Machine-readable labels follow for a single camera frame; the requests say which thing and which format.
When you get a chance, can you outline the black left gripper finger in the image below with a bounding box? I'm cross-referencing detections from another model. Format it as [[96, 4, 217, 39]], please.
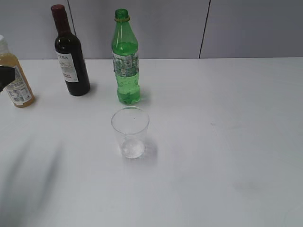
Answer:
[[0, 66, 15, 92]]

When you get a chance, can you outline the green sprite bottle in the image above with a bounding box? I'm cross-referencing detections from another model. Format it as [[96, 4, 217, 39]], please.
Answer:
[[111, 9, 140, 105]]

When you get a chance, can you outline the transparent plastic cup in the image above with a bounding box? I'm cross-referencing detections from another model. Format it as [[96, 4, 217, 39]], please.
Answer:
[[111, 106, 150, 159]]

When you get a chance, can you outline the yellow juice bottle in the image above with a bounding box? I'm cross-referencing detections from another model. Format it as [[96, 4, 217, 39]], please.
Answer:
[[0, 35, 35, 108]]

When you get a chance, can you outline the dark red wine bottle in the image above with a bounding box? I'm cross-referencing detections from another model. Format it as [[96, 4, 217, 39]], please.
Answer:
[[51, 4, 90, 96]]

